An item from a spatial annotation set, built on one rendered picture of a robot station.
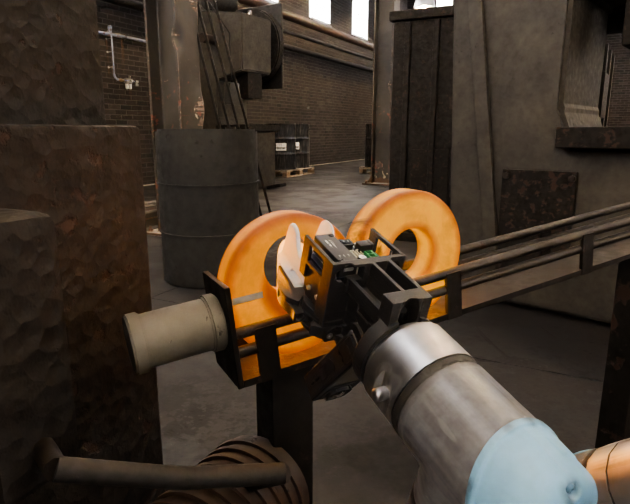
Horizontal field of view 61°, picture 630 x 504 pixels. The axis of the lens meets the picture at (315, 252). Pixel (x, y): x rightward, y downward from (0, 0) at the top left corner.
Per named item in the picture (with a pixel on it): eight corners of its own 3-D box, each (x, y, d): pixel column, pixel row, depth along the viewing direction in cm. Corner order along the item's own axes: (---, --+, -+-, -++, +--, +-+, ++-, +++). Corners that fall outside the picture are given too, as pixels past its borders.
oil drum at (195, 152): (141, 281, 314) (129, 126, 295) (205, 260, 366) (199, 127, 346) (223, 295, 288) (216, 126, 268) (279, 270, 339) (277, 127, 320)
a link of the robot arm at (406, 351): (461, 420, 41) (373, 449, 37) (425, 380, 45) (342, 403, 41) (490, 344, 37) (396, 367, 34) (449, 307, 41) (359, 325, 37)
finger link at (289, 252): (291, 202, 55) (333, 244, 48) (285, 251, 58) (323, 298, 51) (263, 204, 54) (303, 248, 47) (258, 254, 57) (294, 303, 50)
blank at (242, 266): (336, 198, 61) (352, 201, 58) (347, 324, 65) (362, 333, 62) (205, 223, 54) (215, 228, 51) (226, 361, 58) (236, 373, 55)
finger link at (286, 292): (308, 259, 54) (350, 308, 47) (305, 274, 54) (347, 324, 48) (264, 265, 51) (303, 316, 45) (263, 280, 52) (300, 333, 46)
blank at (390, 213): (335, 199, 61) (351, 202, 58) (441, 178, 67) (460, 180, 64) (347, 324, 65) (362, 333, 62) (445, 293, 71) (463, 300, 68)
